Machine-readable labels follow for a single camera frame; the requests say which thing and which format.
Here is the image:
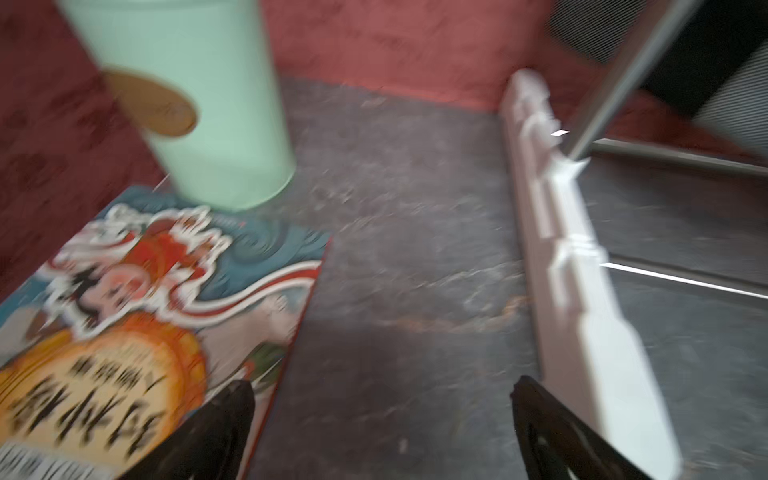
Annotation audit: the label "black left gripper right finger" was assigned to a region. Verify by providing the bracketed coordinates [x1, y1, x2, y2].
[510, 375, 649, 480]

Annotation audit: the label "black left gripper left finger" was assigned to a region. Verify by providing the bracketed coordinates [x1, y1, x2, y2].
[121, 380, 255, 480]

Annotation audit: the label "grey black checkered scarf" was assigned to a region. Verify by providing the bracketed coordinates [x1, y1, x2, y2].
[549, 1, 767, 157]

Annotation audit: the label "white and steel clothes rack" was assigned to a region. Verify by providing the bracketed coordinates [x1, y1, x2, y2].
[499, 1, 767, 479]

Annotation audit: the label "green cup with pencils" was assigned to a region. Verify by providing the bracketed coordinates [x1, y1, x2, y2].
[58, 1, 296, 210]

